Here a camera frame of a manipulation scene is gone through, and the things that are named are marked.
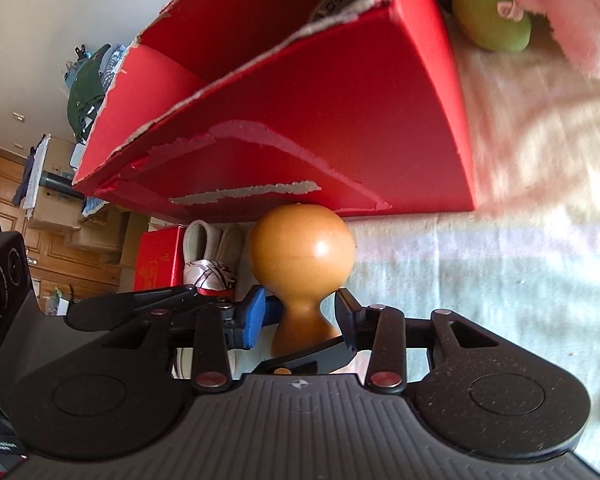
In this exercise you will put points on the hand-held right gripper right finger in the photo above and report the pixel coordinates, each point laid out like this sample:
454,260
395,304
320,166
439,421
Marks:
346,322

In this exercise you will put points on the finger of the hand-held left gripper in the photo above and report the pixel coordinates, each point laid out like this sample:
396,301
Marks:
130,301

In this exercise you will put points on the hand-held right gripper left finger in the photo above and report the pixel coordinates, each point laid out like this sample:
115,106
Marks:
252,322

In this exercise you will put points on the small red gift box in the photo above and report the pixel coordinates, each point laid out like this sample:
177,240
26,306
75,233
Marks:
157,260

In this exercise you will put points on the orange wooden gourd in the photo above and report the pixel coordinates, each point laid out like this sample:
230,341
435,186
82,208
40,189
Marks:
300,255

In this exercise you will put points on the large red cardboard box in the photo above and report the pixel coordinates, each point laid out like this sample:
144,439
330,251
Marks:
305,110

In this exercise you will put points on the brown cardboard box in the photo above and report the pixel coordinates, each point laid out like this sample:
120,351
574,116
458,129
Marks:
55,207
97,234

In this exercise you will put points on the wooden cabinet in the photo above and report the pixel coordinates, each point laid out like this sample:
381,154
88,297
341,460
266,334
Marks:
0,195

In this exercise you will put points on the hanging clothes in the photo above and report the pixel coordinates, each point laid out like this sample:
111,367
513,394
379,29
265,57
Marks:
32,175

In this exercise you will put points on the black cylinder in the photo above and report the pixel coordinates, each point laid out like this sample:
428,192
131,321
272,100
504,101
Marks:
55,181

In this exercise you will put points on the dark green cap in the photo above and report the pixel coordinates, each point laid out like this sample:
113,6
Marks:
85,95

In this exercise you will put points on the blue patterned cloth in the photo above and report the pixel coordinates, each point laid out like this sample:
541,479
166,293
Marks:
116,62

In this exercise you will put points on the green plush toy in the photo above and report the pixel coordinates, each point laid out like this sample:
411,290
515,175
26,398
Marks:
485,15

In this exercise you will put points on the pale pink plush rabbit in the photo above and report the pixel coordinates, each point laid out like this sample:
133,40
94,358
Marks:
570,10

